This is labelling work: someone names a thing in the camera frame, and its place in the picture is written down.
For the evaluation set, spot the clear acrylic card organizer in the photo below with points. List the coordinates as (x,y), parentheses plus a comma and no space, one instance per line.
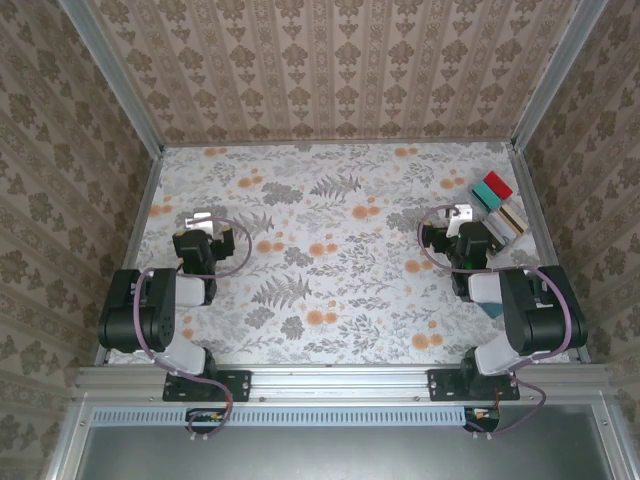
(510,245)

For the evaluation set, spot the teal leather card holder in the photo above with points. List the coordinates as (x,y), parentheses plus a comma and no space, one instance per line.
(494,311)

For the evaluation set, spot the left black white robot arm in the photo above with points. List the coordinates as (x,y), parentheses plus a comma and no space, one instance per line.
(160,315)

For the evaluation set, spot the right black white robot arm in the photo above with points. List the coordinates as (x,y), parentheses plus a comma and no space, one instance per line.
(540,315)

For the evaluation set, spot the dark patterned card stack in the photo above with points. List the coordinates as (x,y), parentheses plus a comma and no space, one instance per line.
(497,235)

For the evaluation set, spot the light grey card stack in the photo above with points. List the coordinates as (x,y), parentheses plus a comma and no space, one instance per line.
(505,225)

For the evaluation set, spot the gold card stack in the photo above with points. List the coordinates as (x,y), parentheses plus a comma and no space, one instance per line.
(515,219)

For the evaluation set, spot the teal card stack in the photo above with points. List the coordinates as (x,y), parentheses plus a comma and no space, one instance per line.
(486,195)

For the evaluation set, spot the red card stack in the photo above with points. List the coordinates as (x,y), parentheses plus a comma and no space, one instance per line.
(499,184)

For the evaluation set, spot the floral patterned table mat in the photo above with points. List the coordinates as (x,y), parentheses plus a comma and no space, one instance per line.
(350,310)

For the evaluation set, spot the black connector board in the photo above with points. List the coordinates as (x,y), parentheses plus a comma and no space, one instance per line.
(482,416)
(205,417)

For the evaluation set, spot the grey sheet metal panel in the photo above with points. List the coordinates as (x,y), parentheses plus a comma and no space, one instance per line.
(350,455)

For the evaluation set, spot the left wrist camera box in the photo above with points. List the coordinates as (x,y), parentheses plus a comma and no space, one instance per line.
(202,221)

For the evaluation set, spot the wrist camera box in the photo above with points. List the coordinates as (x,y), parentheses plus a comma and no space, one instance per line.
(202,221)
(461,212)

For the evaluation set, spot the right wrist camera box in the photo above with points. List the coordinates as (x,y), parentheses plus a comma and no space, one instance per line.
(461,212)

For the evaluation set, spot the aluminium table side rail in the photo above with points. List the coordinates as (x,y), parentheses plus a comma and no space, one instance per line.
(145,210)
(537,210)

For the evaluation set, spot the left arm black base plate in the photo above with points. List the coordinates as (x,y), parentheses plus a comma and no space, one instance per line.
(235,385)

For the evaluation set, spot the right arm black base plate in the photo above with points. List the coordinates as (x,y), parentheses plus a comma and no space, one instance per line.
(442,385)

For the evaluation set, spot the aluminium crossbar rail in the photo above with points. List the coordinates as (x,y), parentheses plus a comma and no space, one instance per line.
(340,382)

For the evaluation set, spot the aluminium frame post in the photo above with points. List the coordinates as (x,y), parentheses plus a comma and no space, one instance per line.
(555,75)
(115,75)

